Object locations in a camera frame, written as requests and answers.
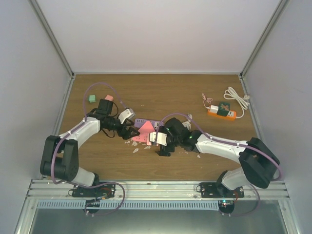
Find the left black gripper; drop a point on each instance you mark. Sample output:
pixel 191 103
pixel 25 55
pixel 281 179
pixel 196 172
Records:
pixel 126 135

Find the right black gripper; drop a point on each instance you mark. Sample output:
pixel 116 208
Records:
pixel 165 151

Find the pink triangular socket adapter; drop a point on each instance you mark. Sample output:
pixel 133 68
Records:
pixel 144 130

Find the green plug adapter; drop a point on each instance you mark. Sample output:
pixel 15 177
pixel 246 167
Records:
pixel 92 98

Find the pink cube socket adapter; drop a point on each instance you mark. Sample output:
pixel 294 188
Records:
pixel 149 143

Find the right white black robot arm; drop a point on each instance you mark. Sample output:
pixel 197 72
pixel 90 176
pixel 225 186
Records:
pixel 257 163

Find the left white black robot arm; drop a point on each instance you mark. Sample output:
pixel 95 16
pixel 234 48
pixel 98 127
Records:
pixel 60 158

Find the white charger plug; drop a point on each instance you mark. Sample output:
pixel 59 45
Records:
pixel 214 109

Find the dark green cube adapter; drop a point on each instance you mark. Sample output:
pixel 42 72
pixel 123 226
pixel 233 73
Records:
pixel 224 109

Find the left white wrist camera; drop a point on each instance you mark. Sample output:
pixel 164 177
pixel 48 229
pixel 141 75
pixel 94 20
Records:
pixel 128 113

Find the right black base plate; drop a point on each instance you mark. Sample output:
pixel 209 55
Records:
pixel 215 190

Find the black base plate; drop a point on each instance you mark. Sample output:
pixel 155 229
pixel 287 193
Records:
pixel 215 190
pixel 102 192

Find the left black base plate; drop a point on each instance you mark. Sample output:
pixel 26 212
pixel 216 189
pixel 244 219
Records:
pixel 102 192

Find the grey slotted cable duct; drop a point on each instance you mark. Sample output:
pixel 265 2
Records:
pixel 130 204

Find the aluminium front rail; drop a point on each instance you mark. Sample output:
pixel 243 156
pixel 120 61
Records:
pixel 148 190

